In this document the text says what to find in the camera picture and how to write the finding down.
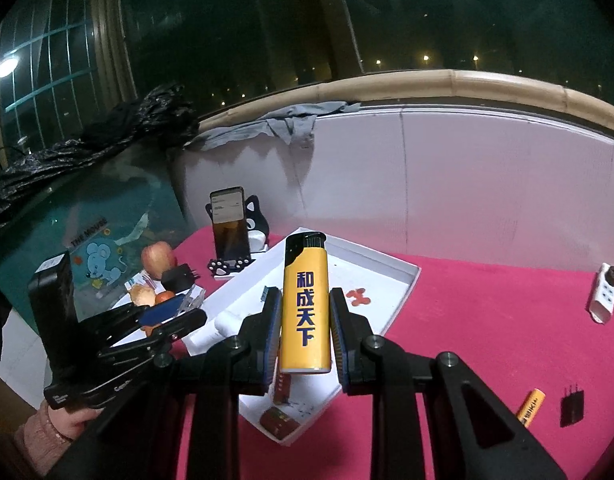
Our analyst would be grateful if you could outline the yellow battery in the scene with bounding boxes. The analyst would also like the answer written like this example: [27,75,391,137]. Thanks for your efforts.
[516,387,546,428]

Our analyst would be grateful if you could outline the red apple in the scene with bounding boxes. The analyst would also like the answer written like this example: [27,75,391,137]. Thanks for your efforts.
[141,241,178,276]

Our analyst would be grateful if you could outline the window with grid frame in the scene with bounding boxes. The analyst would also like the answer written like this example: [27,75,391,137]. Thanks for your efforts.
[0,0,138,126]

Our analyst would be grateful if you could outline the person's left hand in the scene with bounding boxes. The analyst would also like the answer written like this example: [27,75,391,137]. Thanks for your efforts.
[46,402,105,443]

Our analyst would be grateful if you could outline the person's left forearm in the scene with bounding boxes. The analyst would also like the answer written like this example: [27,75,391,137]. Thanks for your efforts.
[13,405,80,478]

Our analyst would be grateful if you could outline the red tablecloth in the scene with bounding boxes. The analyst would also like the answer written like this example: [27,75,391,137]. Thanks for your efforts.
[172,227,614,480]

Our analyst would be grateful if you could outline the window frame pillar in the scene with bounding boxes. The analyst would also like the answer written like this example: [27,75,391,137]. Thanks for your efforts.
[307,0,368,81]

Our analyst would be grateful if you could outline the black charger block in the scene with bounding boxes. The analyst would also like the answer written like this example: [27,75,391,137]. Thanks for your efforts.
[161,263,200,293]

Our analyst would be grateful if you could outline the grey cloth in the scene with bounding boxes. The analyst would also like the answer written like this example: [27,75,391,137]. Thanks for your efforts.
[187,100,363,153]

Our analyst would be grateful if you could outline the black plastic bag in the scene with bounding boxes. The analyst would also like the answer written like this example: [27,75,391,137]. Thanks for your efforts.
[0,85,200,231]

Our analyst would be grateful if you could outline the white backdrop board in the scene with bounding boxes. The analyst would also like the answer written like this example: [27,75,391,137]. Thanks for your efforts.
[169,105,614,273]

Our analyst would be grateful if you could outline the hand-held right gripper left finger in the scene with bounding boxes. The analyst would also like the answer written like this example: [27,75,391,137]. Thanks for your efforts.
[47,286,284,480]

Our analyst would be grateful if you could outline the tan ledge rail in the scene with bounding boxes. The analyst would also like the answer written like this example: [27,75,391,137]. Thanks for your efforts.
[197,69,614,136]

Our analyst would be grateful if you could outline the white cardboard tray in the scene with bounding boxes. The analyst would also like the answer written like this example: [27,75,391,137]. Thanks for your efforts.
[179,226,422,447]

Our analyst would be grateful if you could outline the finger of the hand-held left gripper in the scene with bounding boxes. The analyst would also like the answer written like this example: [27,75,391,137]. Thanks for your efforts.
[79,294,197,347]
[98,309,209,367]

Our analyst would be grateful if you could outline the small black comb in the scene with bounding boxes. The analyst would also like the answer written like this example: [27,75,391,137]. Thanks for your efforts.
[560,384,585,428]

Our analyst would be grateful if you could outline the black smartphone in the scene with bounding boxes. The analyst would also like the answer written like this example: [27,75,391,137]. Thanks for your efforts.
[209,187,250,263]

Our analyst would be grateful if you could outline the blue mouse printed sheet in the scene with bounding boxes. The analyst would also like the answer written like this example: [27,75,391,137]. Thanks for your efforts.
[69,217,138,301]

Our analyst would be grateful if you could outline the yellow lighter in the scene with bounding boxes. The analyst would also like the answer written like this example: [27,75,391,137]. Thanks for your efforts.
[278,232,333,374]

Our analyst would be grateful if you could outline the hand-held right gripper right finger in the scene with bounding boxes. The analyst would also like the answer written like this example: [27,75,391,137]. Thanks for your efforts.
[328,287,568,480]

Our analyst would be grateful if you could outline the white power strip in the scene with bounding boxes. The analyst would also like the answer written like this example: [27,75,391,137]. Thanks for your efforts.
[587,262,614,325]

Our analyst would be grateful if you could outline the tan onion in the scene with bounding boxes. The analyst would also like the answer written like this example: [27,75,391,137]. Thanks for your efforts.
[129,284,157,308]

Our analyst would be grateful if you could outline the small white bottle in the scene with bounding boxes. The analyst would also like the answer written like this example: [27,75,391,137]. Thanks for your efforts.
[214,310,248,338]

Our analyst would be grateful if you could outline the black white cat phone stand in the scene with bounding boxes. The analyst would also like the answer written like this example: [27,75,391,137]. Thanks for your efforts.
[205,195,272,281]

